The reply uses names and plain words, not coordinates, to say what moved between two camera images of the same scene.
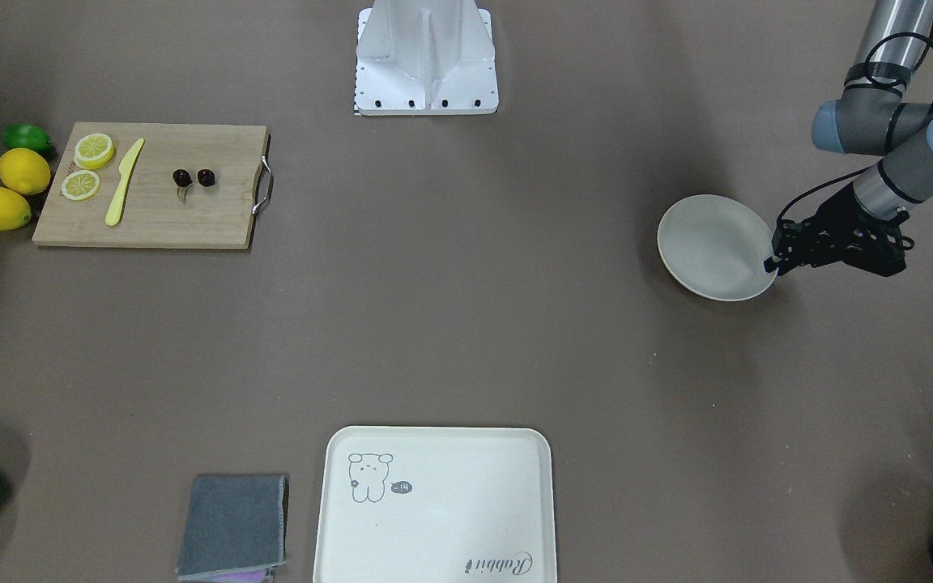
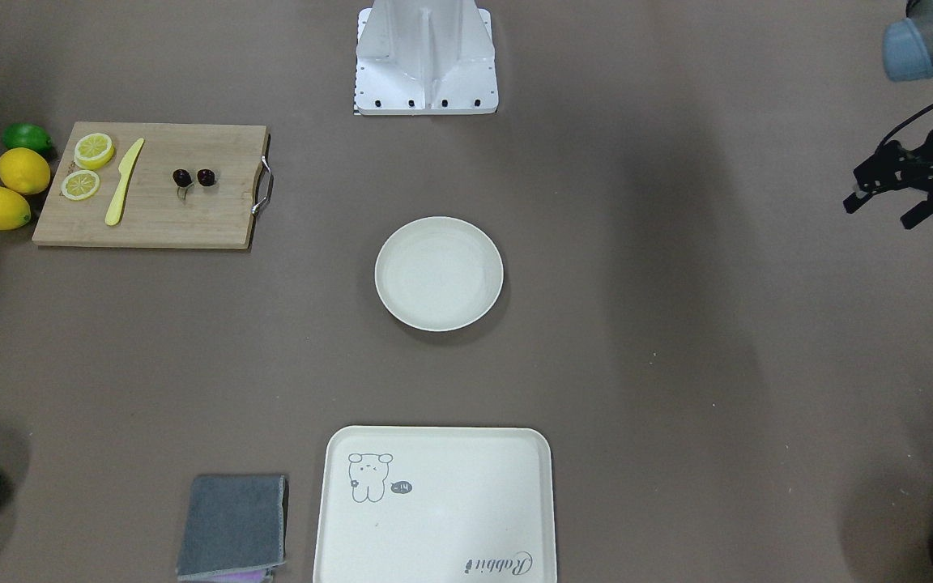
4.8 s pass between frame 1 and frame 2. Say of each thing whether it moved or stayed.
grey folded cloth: stayed
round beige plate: moved
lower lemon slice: stayed
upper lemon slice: stayed
